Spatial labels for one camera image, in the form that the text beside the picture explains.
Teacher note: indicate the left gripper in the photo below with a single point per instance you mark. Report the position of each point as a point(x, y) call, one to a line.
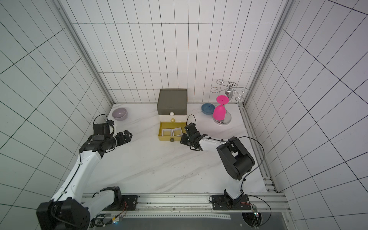
point(122, 140)

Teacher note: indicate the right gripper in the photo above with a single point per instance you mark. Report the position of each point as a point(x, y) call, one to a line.
point(191, 136)

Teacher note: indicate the white brooch box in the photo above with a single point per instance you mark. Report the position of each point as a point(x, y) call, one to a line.
point(167, 132)
point(177, 132)

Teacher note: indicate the three-tier drawer cabinet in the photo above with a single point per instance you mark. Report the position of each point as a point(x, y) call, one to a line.
point(172, 111)

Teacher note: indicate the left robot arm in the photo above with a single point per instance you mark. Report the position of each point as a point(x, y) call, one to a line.
point(65, 210)

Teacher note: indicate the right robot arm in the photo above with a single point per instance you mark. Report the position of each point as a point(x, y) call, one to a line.
point(237, 161)

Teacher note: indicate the purple bowl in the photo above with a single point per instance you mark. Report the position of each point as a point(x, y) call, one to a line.
point(120, 114)

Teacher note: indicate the blue bowl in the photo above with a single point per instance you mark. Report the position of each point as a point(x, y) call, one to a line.
point(207, 108)

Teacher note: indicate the pink plastic goblet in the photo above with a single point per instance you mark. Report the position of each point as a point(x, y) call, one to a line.
point(220, 111)

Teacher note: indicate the chrome glass rack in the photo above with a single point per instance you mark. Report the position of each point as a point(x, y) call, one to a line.
point(231, 90)

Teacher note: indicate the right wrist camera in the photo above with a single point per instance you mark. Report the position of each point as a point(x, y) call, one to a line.
point(191, 129)

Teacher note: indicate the aluminium mounting rail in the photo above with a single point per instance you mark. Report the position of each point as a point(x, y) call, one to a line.
point(202, 205)

